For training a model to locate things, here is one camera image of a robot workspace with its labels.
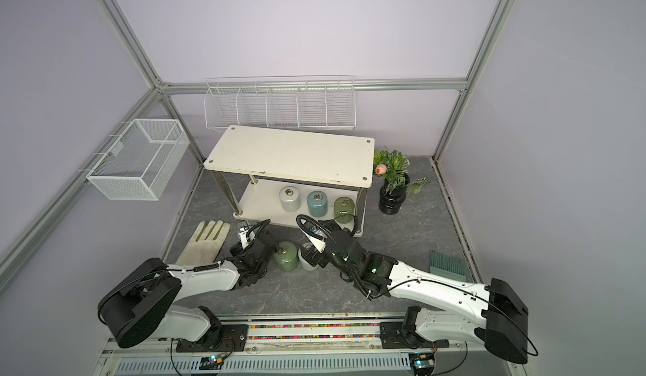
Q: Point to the large green tea canister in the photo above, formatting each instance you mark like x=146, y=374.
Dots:
x=286, y=256

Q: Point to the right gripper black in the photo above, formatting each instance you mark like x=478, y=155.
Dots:
x=313, y=256

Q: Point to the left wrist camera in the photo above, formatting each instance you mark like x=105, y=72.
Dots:
x=242, y=233

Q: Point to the white mesh basket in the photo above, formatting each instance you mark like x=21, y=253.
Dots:
x=141, y=161

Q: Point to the large white tea canister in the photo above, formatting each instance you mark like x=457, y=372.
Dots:
x=303, y=250

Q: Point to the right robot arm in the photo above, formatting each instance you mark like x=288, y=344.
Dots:
x=491, y=314

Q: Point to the cream green glove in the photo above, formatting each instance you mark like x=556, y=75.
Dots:
x=205, y=243

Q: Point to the white wire wall rack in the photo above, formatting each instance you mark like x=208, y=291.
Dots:
x=281, y=102

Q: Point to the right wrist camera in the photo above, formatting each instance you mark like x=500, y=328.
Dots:
x=320, y=236

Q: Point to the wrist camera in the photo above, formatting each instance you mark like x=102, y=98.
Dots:
x=242, y=233
x=320, y=236

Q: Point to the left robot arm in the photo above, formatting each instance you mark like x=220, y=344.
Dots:
x=143, y=305

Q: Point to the white two-tier shelf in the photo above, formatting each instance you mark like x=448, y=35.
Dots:
x=253, y=166

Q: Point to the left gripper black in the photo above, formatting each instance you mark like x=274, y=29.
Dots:
x=238, y=251

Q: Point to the small white tea canister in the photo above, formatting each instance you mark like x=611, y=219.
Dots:
x=289, y=198

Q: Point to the small green tea canister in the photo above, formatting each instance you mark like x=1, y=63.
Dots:
x=344, y=209

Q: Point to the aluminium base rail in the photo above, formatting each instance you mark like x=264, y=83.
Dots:
x=323, y=344

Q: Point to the potted green plant black vase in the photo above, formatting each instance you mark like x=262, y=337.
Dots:
x=392, y=166

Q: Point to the small blue tea canister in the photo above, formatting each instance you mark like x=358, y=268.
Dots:
x=317, y=202

